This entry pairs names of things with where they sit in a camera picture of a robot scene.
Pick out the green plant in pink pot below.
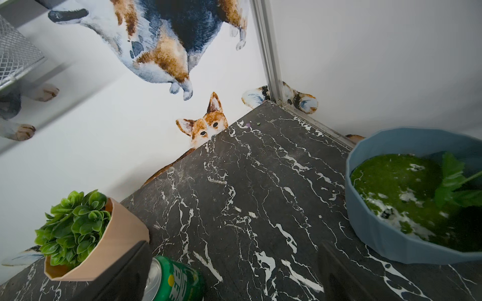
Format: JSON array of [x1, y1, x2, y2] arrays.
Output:
[[35, 190, 150, 282]]

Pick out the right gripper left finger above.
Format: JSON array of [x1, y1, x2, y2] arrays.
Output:
[[71, 241, 152, 301]]

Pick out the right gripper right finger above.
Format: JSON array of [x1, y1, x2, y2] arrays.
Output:
[[318, 242, 376, 300]]

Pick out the white wire wall basket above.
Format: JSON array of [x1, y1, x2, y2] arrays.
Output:
[[1, 16, 46, 90]]

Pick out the green soda can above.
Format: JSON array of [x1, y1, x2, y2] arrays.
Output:
[[142, 256, 205, 301]]

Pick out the blue pot with moss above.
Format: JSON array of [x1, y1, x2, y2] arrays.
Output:
[[345, 127, 481, 265]]

